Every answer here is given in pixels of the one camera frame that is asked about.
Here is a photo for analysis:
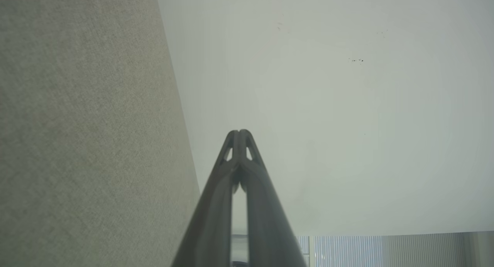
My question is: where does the white ribbed panel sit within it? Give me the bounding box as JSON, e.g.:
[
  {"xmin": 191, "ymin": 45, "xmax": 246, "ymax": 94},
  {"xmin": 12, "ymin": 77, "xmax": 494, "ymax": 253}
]
[{"xmin": 295, "ymin": 231, "xmax": 494, "ymax": 267}]

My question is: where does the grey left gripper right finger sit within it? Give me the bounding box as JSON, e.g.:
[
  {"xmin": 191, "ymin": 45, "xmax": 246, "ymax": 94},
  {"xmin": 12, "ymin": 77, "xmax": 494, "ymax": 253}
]
[{"xmin": 240, "ymin": 129, "xmax": 307, "ymax": 267}]

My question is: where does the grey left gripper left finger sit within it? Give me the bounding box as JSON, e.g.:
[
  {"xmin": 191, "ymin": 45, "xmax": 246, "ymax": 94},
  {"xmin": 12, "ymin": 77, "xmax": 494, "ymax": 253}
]
[{"xmin": 171, "ymin": 130, "xmax": 240, "ymax": 267}]

